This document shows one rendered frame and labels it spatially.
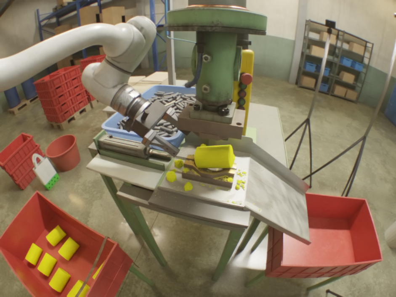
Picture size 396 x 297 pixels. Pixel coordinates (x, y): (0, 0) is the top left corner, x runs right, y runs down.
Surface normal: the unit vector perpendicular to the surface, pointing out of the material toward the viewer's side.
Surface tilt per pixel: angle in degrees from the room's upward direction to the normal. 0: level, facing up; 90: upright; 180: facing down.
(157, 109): 34
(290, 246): 0
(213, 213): 0
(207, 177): 90
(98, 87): 74
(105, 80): 69
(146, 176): 0
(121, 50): 95
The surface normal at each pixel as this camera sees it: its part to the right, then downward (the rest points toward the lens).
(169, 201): 0.00, -0.78
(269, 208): 0.48, -0.59
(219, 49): 0.01, 0.63
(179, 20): -0.68, 0.46
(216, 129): -0.28, 0.60
